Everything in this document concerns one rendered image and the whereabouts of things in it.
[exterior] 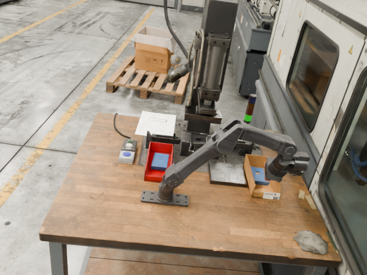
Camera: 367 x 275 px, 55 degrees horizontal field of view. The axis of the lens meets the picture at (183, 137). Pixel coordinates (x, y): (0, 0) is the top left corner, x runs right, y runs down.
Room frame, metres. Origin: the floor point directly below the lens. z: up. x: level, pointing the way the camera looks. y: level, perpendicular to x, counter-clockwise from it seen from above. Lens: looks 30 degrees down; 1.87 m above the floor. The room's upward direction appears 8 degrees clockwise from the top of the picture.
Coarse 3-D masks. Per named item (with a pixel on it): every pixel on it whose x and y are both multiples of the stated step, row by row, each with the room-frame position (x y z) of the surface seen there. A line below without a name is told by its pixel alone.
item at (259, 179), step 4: (252, 168) 1.47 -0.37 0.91; (256, 168) 1.48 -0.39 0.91; (260, 168) 1.48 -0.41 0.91; (252, 172) 1.44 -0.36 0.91; (260, 172) 1.45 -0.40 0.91; (256, 176) 1.41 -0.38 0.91; (260, 176) 1.41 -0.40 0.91; (256, 180) 1.38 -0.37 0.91; (260, 180) 1.38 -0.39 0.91; (264, 180) 1.39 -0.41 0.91; (260, 184) 1.35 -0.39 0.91; (264, 184) 1.35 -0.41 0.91
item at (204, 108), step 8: (200, 104) 1.54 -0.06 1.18; (208, 104) 1.54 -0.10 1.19; (184, 112) 1.56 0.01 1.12; (192, 112) 1.53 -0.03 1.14; (200, 112) 1.50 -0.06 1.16; (208, 112) 1.50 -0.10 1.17; (216, 112) 1.54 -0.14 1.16; (184, 120) 1.51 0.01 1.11; (192, 120) 1.51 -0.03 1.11; (200, 120) 1.51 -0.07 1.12; (208, 120) 1.51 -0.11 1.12; (216, 120) 1.52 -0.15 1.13
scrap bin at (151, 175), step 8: (152, 144) 1.50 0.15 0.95; (160, 144) 1.50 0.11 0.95; (168, 144) 1.51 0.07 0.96; (152, 152) 1.49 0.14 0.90; (160, 152) 1.50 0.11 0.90; (168, 152) 1.51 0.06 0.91; (168, 160) 1.44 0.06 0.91; (144, 176) 1.26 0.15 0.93; (152, 176) 1.26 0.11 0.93; (160, 176) 1.30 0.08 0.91
